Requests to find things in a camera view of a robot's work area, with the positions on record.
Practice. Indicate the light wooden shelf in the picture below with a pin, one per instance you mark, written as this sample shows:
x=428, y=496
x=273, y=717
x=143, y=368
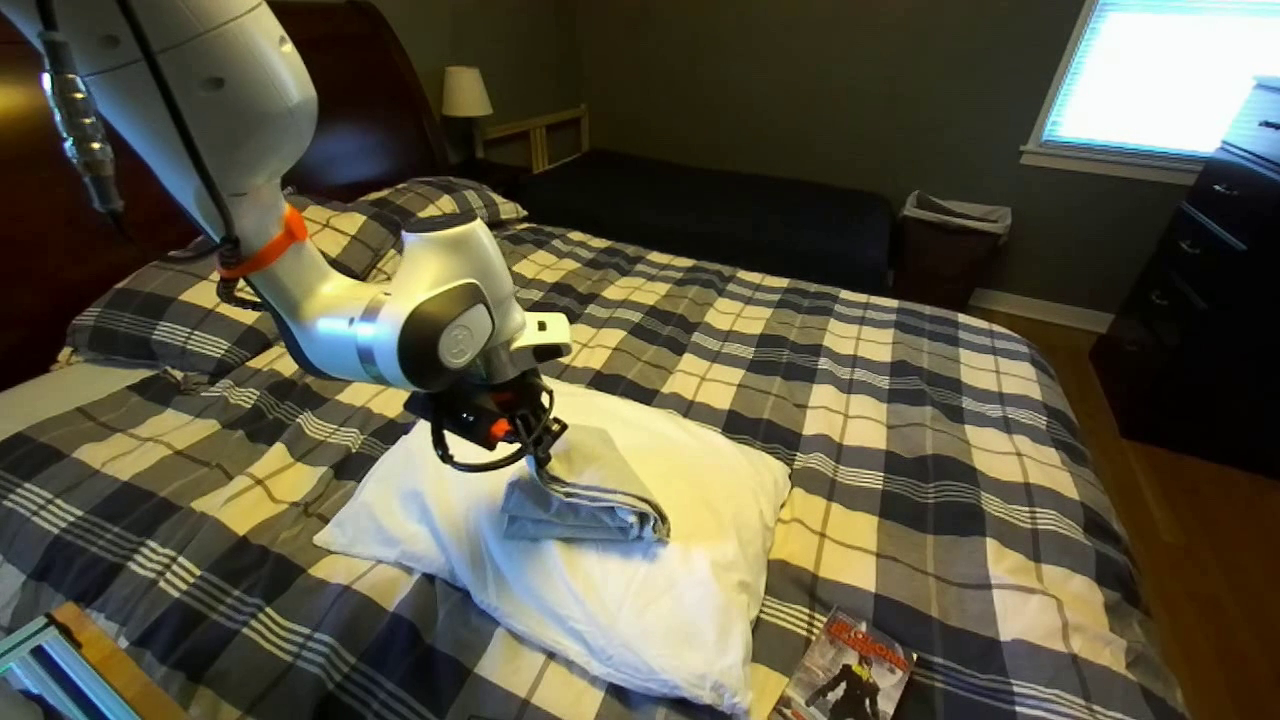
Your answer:
x=534, y=141

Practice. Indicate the white pillow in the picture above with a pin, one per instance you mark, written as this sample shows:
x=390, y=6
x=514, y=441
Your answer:
x=624, y=612

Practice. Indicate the wooden edged robot stand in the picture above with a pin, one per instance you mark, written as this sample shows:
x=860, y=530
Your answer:
x=82, y=674

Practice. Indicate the small plaid pillow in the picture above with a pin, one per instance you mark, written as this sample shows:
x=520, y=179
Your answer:
x=455, y=203

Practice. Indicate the red printed magazine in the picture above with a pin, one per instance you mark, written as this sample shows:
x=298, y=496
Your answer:
x=854, y=665

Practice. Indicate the dark wooden headboard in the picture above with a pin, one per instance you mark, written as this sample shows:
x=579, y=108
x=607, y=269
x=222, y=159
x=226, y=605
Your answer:
x=53, y=265

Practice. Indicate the white shade table lamp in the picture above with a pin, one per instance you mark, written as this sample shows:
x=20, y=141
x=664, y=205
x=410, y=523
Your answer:
x=464, y=93

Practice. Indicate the dark side bin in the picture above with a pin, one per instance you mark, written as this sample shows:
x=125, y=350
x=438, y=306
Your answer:
x=950, y=254

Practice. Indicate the black futon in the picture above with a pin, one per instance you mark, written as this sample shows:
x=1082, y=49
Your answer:
x=721, y=221

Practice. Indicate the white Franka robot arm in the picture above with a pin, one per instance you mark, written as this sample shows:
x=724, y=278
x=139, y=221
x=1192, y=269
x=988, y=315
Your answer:
x=203, y=82

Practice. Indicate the bright window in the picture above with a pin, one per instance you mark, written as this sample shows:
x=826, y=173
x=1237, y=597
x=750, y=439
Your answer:
x=1162, y=74

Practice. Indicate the white bed sheet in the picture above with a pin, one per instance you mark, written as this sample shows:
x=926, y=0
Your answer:
x=62, y=397

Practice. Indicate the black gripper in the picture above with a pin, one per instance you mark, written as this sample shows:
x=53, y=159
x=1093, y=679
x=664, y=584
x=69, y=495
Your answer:
x=487, y=413

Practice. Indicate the black dresser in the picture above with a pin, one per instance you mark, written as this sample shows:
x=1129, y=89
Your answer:
x=1201, y=322

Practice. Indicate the large plaid pillow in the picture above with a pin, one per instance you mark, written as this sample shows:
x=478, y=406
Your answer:
x=163, y=315

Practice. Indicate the plaid bed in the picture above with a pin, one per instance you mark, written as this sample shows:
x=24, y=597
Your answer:
x=905, y=427

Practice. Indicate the light grey towel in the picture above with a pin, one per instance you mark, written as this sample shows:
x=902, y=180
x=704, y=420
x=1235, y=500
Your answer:
x=584, y=515

